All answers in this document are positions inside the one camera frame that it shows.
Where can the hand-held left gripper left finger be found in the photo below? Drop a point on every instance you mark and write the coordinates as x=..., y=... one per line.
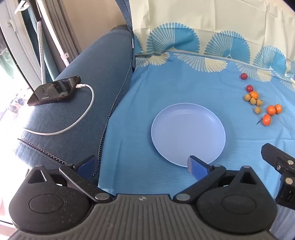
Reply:
x=88, y=165

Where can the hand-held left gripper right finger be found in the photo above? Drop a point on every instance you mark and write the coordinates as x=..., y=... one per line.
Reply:
x=196, y=167

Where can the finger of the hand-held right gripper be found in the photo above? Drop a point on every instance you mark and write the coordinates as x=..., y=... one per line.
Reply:
x=272, y=154

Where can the light blue plate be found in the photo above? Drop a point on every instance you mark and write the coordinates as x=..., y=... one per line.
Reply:
x=187, y=135

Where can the small orange tangerine with stem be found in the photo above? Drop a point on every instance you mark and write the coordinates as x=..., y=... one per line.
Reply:
x=266, y=120

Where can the tan longan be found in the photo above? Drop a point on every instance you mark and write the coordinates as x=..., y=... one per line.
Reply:
x=259, y=102
x=247, y=97
x=253, y=101
x=257, y=110

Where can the red cherry tomato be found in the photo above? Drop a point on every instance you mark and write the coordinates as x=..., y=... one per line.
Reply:
x=243, y=76
x=249, y=88

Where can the black smartphone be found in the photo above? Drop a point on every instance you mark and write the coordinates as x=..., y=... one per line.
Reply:
x=53, y=91

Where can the blue fan-print cloth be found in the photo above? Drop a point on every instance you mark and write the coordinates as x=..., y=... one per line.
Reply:
x=161, y=80

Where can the pair of dark shoes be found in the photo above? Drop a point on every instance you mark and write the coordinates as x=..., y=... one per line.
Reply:
x=17, y=101

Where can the blue fabric armrest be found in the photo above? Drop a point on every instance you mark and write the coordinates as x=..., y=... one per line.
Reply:
x=96, y=60

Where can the teal curtain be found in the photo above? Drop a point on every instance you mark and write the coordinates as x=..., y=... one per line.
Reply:
x=49, y=60

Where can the grey curtain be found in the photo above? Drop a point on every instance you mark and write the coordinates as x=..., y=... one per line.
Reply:
x=66, y=23

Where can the white window frame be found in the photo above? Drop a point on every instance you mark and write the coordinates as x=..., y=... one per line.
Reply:
x=13, y=34

